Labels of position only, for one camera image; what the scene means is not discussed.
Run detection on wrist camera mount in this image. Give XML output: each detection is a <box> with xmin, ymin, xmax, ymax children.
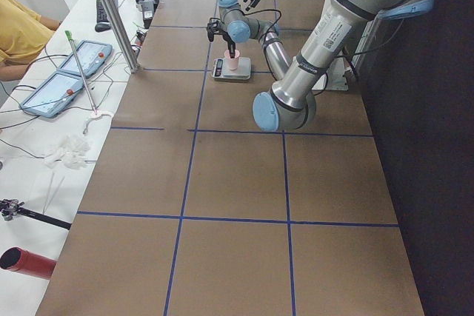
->
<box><xmin>206</xmin><ymin>17</ymin><xmax>223</xmax><ymax>42</ymax></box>

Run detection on blue teach pendant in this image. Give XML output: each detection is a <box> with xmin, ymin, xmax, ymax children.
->
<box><xmin>58</xmin><ymin>40</ymin><xmax>113</xmax><ymax>78</ymax></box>
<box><xmin>19</xmin><ymin>72</ymin><xmax>84</xmax><ymax>118</ymax></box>

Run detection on aluminium frame post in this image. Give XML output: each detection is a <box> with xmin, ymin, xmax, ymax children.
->
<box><xmin>101</xmin><ymin>0</ymin><xmax>139</xmax><ymax>73</ymax></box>

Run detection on red cylinder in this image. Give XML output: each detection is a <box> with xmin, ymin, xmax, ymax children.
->
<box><xmin>1</xmin><ymin>247</ymin><xmax>56</xmax><ymax>280</ymax></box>

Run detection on white tweezers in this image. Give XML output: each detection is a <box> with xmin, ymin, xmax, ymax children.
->
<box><xmin>42</xmin><ymin>172</ymin><xmax>65</xmax><ymax>213</ymax></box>

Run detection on person in yellow shirt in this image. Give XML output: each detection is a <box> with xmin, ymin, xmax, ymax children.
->
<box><xmin>1</xmin><ymin>0</ymin><xmax>61</xmax><ymax>81</ymax></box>

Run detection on pink plastic cup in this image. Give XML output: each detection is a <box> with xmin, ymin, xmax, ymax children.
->
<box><xmin>224</xmin><ymin>50</ymin><xmax>240</xmax><ymax>71</ymax></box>

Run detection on white mounting pillar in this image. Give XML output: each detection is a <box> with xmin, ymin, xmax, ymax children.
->
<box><xmin>312</xmin><ymin>58</ymin><xmax>349</xmax><ymax>91</ymax></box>

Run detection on upper blue teach pendant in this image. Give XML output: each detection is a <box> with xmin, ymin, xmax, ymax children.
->
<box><xmin>58</xmin><ymin>40</ymin><xmax>113</xmax><ymax>78</ymax></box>

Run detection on black keyboard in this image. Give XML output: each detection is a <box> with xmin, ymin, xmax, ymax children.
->
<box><xmin>96</xmin><ymin>0</ymin><xmax>119</xmax><ymax>23</ymax></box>

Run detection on crumpled white tissue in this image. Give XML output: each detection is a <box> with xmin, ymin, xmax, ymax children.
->
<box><xmin>44</xmin><ymin>135</ymin><xmax>90</xmax><ymax>169</ymax></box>

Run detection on silver digital kitchen scale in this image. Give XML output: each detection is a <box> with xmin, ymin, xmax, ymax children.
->
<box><xmin>211</xmin><ymin>57</ymin><xmax>251</xmax><ymax>81</ymax></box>

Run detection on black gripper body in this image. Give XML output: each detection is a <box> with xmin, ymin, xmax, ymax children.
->
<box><xmin>222</xmin><ymin>31</ymin><xmax>234</xmax><ymax>47</ymax></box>

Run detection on white plastic hook piece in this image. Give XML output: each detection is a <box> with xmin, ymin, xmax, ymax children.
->
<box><xmin>82</xmin><ymin>110</ymin><xmax>114</xmax><ymax>135</ymax></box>

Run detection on metal rod green tip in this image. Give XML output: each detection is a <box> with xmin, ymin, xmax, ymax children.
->
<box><xmin>64</xmin><ymin>30</ymin><xmax>98</xmax><ymax>118</ymax></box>

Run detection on black computer mouse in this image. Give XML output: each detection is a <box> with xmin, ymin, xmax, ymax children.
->
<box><xmin>94</xmin><ymin>22</ymin><xmax>111</xmax><ymax>33</ymax></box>

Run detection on lower blue teach pendant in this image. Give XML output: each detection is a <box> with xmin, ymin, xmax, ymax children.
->
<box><xmin>19</xmin><ymin>72</ymin><xmax>84</xmax><ymax>118</ymax></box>

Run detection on black tripod leg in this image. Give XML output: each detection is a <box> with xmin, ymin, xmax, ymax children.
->
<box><xmin>1</xmin><ymin>199</ymin><xmax>72</xmax><ymax>230</ymax></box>

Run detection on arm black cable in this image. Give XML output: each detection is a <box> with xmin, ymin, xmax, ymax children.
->
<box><xmin>240</xmin><ymin>8</ymin><xmax>356</xmax><ymax>91</ymax></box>

